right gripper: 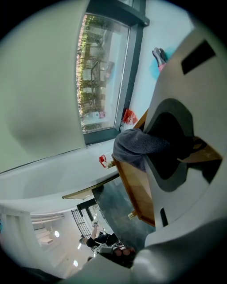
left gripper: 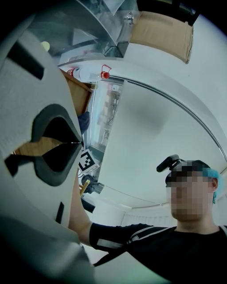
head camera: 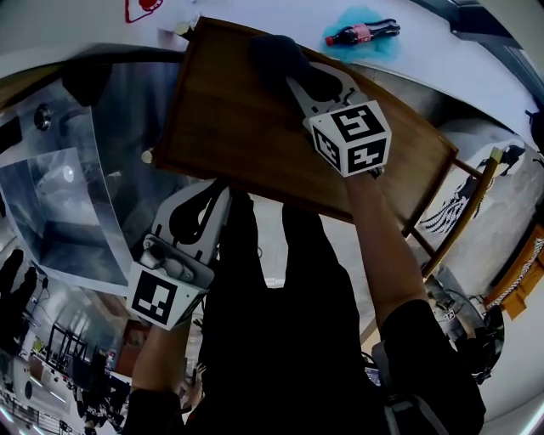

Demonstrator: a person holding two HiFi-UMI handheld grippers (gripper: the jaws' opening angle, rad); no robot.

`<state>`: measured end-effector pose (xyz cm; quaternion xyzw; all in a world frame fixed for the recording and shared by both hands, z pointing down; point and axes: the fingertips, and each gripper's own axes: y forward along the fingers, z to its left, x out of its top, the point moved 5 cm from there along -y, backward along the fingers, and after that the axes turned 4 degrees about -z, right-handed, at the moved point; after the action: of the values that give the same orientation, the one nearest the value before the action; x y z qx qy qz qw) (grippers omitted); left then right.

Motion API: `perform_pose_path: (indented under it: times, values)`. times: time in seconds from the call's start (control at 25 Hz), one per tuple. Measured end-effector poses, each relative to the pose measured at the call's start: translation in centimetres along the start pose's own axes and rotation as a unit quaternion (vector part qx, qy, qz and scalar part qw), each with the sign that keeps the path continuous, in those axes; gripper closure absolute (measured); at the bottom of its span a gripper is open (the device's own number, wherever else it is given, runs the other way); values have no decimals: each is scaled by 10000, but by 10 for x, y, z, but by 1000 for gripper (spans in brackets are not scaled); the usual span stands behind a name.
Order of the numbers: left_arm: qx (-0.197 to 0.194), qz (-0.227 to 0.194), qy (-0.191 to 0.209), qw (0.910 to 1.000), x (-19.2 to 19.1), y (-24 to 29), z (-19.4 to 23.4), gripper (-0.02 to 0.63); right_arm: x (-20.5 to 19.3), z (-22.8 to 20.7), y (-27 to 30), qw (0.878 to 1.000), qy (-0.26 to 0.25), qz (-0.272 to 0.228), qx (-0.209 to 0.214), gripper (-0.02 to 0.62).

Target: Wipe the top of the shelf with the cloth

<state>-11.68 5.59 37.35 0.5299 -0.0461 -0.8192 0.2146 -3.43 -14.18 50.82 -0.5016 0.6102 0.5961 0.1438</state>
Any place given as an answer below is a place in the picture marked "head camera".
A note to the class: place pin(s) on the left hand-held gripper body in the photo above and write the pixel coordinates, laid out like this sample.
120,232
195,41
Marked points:
178,259

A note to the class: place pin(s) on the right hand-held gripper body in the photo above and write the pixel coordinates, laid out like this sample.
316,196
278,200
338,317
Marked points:
359,140

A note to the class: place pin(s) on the dark cloth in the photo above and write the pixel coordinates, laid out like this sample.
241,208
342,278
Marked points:
276,55

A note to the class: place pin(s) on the brown wooden shelf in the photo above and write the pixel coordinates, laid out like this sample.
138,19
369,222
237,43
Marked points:
238,127

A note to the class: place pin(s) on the person's right forearm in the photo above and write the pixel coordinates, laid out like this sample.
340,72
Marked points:
382,250

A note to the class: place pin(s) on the person's left forearm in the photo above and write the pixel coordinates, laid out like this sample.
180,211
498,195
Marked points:
163,357

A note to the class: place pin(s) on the blue cloth mat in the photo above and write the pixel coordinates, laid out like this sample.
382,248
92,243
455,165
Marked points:
382,51

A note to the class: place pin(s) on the yellow fringed cloth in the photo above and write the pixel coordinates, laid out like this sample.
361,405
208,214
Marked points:
520,280

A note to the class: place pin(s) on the cola bottle with red label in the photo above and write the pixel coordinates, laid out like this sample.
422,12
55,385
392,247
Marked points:
361,33

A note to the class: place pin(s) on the person's black trousers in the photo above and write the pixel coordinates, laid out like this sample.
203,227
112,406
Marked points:
276,318

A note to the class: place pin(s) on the white fabric with black print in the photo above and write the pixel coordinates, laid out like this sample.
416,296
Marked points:
489,204

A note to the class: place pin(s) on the person's black left sleeve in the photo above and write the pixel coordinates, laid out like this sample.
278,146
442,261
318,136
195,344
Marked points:
153,414

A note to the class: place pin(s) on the person's black sleeve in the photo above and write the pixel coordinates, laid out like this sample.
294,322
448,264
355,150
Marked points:
429,374
153,414

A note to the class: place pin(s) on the person's black right sleeve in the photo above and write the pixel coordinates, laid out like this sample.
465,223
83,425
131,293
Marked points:
429,374

